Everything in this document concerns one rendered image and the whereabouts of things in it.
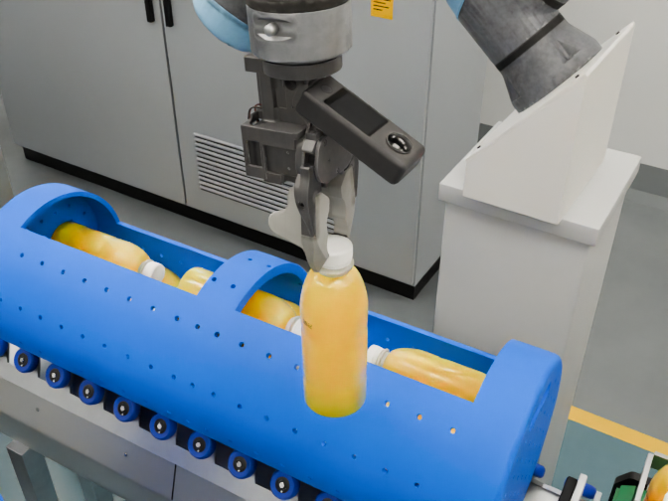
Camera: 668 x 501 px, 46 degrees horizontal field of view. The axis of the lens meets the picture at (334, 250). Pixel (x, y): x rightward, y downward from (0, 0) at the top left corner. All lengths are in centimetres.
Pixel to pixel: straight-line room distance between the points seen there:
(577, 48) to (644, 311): 179
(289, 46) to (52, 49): 296
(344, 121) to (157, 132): 266
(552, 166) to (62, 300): 85
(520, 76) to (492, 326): 55
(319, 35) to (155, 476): 87
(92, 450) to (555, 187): 92
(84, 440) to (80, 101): 236
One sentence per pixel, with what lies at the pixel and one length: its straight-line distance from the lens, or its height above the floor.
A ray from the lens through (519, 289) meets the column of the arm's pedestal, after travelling 165.
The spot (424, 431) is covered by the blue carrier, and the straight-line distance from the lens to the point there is 95.
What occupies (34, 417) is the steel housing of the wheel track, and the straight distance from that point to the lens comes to 150.
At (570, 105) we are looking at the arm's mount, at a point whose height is 133.
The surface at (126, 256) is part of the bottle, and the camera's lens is 134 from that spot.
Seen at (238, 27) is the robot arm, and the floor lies 162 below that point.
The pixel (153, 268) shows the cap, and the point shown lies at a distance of 132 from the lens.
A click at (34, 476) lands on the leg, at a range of 184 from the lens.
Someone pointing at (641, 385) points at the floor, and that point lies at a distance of 286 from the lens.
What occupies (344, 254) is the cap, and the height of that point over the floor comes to 145.
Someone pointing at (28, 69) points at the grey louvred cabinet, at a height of 53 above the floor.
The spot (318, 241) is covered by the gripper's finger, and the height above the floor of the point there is 148.
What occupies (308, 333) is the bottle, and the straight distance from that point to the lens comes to 82.
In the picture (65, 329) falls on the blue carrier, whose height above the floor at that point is 113.
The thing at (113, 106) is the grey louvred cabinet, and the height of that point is 47.
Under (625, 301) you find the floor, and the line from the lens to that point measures 319.
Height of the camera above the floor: 191
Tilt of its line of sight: 36 degrees down
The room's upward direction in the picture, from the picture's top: straight up
